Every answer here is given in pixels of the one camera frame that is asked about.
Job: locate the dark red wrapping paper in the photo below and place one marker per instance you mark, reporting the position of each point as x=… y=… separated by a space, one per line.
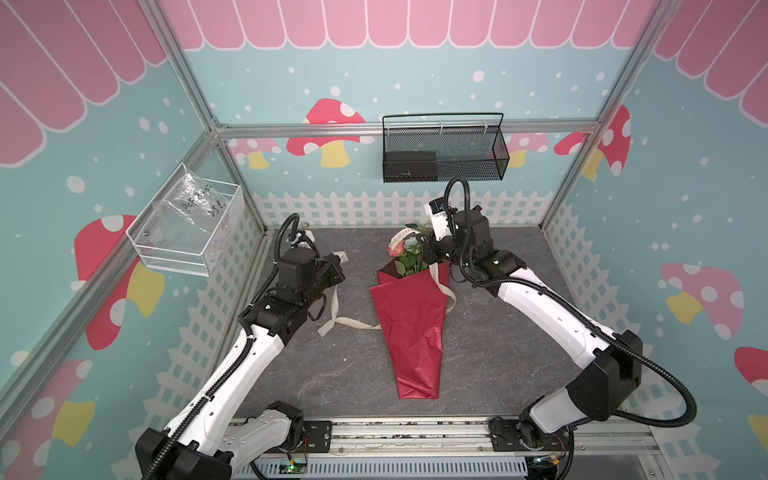
x=411 y=311

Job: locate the pink orange fake rose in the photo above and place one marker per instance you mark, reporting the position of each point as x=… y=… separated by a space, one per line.
x=399 y=246

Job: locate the cream ribbon strip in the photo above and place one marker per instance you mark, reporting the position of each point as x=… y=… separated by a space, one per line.
x=336 y=319

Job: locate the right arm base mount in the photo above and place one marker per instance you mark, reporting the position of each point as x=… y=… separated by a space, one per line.
x=515 y=435

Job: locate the black box in basket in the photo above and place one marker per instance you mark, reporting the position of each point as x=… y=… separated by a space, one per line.
x=410 y=166

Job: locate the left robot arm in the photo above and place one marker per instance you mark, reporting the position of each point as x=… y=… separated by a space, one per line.
x=200 y=443

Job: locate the light blue fake flower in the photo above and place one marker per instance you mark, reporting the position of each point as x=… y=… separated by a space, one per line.
x=410 y=264

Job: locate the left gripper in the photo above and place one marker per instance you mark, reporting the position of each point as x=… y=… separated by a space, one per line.
x=332 y=263

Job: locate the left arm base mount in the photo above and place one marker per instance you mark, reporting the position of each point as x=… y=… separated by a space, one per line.
x=308 y=436

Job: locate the white wire basket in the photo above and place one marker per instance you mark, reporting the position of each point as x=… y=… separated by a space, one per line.
x=163 y=249

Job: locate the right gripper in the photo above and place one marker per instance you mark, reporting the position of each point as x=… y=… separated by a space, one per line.
x=437 y=242

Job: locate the clear plastic bag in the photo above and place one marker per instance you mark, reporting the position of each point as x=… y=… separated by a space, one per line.
x=193 y=204

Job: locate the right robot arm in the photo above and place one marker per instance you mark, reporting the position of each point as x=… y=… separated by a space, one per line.
x=611 y=364

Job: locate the black wire mesh basket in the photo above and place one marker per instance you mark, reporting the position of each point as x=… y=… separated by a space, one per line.
x=468 y=145

